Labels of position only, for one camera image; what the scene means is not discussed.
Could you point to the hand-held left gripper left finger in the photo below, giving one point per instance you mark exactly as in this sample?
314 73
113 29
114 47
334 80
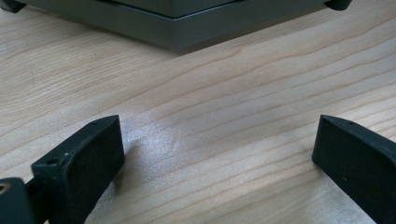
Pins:
84 165

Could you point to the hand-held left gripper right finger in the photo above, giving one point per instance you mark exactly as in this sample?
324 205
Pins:
358 158

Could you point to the dark grey corner rack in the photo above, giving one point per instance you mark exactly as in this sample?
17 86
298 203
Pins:
174 28

